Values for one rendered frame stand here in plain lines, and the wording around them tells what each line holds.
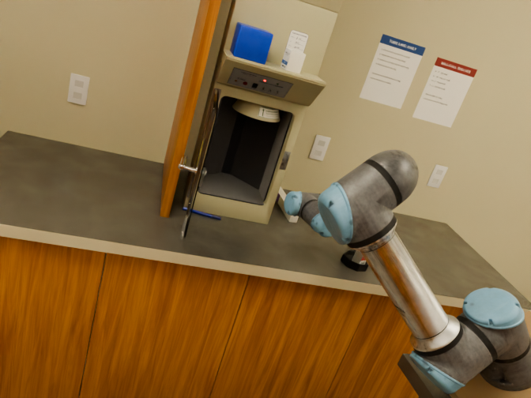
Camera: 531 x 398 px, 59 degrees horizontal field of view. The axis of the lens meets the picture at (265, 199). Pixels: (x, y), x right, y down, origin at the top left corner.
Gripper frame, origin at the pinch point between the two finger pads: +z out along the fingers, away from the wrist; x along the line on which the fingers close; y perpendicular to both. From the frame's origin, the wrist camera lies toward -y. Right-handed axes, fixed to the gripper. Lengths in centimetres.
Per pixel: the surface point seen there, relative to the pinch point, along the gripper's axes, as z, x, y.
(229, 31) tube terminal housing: -54, 34, 43
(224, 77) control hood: -54, 29, 30
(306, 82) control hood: -32, 17, 36
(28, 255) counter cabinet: -103, 19, -30
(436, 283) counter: 30.5, -12.2, -20.1
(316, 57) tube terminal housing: -25, 26, 43
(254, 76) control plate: -46, 23, 33
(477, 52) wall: 66, 46, 61
